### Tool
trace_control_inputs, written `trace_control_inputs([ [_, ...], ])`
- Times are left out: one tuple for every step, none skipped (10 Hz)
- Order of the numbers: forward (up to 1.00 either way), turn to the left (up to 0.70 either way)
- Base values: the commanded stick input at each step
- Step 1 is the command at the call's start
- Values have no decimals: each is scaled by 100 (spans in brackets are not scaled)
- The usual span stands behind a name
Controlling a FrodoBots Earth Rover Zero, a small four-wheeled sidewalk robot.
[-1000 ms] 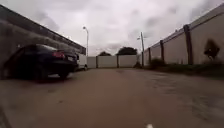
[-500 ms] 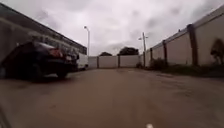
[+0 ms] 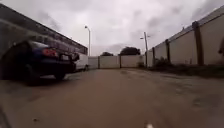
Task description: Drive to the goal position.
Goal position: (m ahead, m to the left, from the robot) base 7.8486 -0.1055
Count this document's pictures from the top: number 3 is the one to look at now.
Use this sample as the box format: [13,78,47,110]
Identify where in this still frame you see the small dark tree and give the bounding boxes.
[100,51,114,57]

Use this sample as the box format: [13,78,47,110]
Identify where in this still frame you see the large dark tree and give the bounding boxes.
[118,46,142,57]

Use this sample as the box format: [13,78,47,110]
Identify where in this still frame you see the white van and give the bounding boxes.
[73,53,90,72]

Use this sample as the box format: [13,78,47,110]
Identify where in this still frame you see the street lamp pole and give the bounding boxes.
[83,25,92,57]

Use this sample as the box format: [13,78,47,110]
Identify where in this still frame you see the brown dirt road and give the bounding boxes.
[0,68,224,128]

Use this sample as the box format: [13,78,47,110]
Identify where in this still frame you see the utility pole with crossarm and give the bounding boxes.
[139,31,151,69]

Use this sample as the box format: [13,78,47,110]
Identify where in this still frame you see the strip of weeds and bushes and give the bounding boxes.
[148,56,224,80]

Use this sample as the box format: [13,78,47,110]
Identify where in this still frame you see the dark blue car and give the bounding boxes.
[0,39,81,86]

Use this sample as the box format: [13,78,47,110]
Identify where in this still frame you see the long grey building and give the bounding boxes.
[0,3,89,68]

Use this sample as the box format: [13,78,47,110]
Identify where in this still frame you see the pale panel wall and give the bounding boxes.
[88,54,148,70]

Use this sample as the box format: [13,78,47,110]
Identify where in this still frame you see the tall pale wall dark pillars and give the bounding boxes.
[145,4,224,68]

